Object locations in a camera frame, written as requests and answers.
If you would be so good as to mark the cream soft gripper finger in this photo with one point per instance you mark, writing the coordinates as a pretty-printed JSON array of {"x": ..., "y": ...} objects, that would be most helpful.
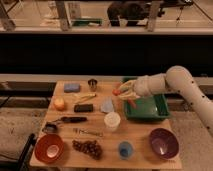
[
  {"x": 126, "y": 86},
  {"x": 131, "y": 96}
]

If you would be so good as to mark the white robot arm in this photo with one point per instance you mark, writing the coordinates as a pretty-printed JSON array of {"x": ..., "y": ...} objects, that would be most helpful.
[{"x": 177, "y": 79}]

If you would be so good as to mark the white paper cup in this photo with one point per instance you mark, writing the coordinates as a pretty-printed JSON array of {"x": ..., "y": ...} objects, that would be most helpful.
[{"x": 112, "y": 121}]

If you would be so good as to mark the small metal cup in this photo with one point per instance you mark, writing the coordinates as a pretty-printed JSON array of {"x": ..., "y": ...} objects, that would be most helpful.
[{"x": 93, "y": 84}]

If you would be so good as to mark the blue plastic cup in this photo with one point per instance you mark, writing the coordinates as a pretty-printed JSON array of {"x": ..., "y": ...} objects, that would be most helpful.
[{"x": 125, "y": 150}]

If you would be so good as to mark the green plastic tray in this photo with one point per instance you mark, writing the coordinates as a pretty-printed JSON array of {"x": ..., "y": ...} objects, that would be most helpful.
[{"x": 147, "y": 107}]

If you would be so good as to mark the yellow banana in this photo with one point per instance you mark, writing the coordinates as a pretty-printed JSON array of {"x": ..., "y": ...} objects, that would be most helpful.
[{"x": 79, "y": 98}]

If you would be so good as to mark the black rectangular block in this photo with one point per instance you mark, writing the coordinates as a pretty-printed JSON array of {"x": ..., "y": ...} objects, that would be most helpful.
[{"x": 83, "y": 108}]

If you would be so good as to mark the metal key tool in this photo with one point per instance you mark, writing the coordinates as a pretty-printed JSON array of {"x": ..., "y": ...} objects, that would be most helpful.
[{"x": 88, "y": 132}]

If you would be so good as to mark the blue sponge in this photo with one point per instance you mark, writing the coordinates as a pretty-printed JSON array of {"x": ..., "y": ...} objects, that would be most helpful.
[{"x": 71, "y": 87}]

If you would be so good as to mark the purple bowl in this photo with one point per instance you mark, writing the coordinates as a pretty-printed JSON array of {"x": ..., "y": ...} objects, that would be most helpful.
[{"x": 164, "y": 143}]

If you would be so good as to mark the bunch of dark grapes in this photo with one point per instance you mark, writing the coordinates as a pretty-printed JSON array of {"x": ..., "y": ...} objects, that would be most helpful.
[{"x": 91, "y": 148}]

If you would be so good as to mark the orange fruit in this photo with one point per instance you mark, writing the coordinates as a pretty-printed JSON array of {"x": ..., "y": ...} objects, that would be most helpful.
[{"x": 59, "y": 104}]

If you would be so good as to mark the orange bowl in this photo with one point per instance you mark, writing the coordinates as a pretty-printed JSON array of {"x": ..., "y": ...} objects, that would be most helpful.
[{"x": 49, "y": 148}]

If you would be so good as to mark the black handled tool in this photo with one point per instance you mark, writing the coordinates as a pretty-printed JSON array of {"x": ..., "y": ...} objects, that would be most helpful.
[{"x": 70, "y": 120}]

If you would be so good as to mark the black chair frame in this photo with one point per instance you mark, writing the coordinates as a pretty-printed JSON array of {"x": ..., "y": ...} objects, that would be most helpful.
[{"x": 15, "y": 164}]

